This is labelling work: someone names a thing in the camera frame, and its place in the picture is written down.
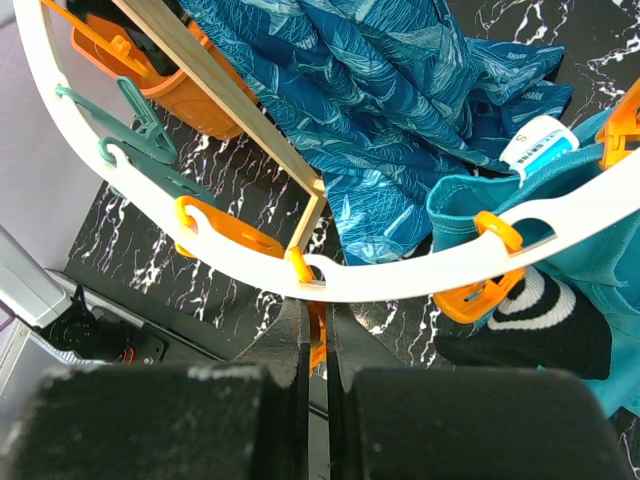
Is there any white round clip hanger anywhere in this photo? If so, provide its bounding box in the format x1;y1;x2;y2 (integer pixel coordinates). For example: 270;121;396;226
14;1;639;303

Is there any green clothespin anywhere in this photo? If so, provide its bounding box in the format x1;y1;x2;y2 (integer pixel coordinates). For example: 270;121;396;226
98;137;215;205

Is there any black white striped sock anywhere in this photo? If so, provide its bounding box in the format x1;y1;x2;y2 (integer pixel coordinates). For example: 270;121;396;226
435;267;613;380

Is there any teal cloth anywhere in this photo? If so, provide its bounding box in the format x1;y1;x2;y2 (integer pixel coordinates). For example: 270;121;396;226
427;110;639;414

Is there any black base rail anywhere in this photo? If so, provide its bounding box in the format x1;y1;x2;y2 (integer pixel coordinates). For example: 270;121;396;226
35;284;225;366

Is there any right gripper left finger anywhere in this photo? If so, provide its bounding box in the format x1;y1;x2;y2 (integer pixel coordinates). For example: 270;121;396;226
1;299;310;479

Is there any orange plastic basket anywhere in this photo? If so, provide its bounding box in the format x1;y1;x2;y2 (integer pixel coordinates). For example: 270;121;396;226
43;1;243;140

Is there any wooden clothes rack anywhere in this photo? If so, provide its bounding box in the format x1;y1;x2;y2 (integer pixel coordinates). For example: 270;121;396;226
114;0;326;250

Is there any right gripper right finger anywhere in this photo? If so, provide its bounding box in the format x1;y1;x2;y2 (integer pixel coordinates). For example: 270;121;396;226
327;304;632;479

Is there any blue patterned cloth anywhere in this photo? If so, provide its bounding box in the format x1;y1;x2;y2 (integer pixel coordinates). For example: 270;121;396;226
184;1;572;265

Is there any orange clothespin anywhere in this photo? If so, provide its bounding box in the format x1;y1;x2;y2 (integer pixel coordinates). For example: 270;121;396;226
174;195;285;259
433;211;525;324
288;246;327;375

